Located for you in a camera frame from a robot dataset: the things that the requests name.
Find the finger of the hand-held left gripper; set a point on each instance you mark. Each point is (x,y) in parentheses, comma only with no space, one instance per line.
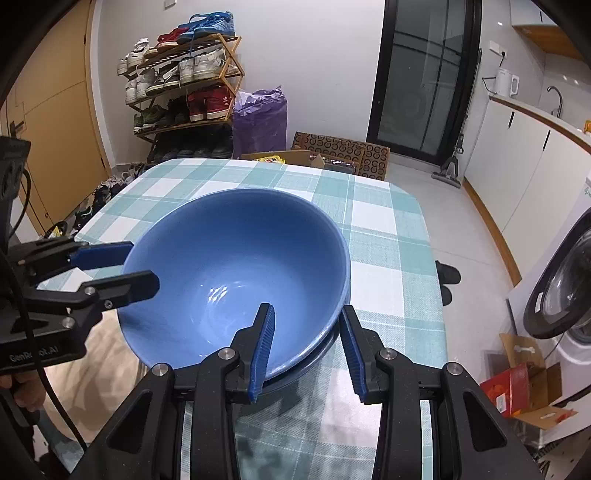
(129,286)
(104,256)

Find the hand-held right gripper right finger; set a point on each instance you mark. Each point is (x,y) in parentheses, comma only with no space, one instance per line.
(353,360)

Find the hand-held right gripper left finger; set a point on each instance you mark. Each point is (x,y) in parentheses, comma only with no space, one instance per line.
(263,355)

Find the blue bowl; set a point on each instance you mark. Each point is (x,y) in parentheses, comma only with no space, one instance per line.
(231,258)
(318,355)

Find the person's left hand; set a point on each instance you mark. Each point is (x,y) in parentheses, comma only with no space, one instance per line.
(23,390)

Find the scattered pile of sneakers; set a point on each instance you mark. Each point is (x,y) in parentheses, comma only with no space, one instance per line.
(99,196)

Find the teal checked tablecloth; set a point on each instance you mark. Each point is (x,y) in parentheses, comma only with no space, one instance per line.
(383,240)

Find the black slippers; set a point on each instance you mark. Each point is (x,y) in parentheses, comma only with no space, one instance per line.
(448,272)

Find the yellow wooden door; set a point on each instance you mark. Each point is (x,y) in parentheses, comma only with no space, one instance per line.
(60,115)

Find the cardboard box with red pack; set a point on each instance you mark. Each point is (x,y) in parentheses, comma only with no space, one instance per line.
(512,387)

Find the purple bagged bin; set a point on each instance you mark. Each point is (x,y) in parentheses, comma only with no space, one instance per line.
(258,129)

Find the open cardboard box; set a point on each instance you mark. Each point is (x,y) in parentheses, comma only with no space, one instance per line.
(300,157)

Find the patterned cardboard box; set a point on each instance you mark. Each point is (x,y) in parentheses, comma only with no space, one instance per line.
(369,157)

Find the grey stick vacuum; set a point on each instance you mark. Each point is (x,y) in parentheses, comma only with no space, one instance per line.
(450,173)

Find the wooden shoe rack with shoes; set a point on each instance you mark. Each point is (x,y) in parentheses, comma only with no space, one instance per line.
(203,64)

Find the white washing machine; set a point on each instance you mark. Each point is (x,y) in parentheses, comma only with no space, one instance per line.
(572,277)

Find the white kitchen counter cabinets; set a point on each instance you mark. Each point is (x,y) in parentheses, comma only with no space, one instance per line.
(517,161)

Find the black framed glass door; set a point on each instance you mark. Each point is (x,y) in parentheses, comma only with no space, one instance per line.
(415,83)

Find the white electric kettle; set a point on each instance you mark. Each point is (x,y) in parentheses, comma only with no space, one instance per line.
(505,84)

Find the metal kitchen faucet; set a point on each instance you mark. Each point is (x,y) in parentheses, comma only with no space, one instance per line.
(559,99)

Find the white wall socket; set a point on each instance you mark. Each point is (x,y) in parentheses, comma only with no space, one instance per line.
(497,48)

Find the white upper wall cabinet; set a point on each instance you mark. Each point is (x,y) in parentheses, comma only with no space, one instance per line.
(554,41)

